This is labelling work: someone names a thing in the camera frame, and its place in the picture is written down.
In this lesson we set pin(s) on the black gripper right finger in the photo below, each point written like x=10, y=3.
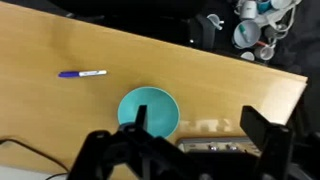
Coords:
x=271, y=140

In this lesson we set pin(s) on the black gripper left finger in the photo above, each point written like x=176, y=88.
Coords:
x=142, y=117

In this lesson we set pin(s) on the blue and white marker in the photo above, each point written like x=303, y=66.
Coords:
x=83, y=73

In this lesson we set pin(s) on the teal marker pen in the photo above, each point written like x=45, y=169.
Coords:
x=244, y=32

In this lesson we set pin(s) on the teal bowl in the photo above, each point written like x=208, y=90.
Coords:
x=156, y=106

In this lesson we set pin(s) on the silver power strip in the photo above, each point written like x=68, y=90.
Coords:
x=216, y=145

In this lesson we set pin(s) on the small white cup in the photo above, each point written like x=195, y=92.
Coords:
x=247, y=55

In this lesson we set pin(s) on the grey mug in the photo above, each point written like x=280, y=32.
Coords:
x=265, y=52

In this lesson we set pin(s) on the black office chair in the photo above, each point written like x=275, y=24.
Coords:
x=204, y=31

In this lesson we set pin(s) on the grey bowl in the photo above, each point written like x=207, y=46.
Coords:
x=250, y=31

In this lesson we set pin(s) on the clear measuring cup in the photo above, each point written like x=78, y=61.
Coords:
x=215, y=20

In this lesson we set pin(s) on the white mug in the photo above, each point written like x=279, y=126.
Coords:
x=248, y=9

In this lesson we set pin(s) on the white paper sheet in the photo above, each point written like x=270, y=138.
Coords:
x=20, y=173

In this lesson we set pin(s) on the teal mug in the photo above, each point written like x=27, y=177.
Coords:
x=263, y=4

